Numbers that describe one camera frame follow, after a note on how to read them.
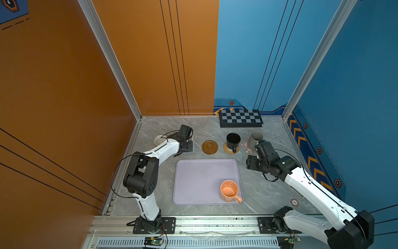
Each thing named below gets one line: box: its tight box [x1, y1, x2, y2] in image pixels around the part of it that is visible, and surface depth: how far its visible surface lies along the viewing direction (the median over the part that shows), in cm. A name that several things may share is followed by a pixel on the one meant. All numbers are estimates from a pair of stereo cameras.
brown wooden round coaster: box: [201, 140, 219, 155], surface depth 104 cm
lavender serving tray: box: [172, 158, 244, 206], surface depth 90 cm
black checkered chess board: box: [219, 109, 264, 128], surface depth 118 cm
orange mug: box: [220, 180, 244, 204], surface depth 80 cm
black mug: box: [226, 132, 241, 154], surface depth 96 cm
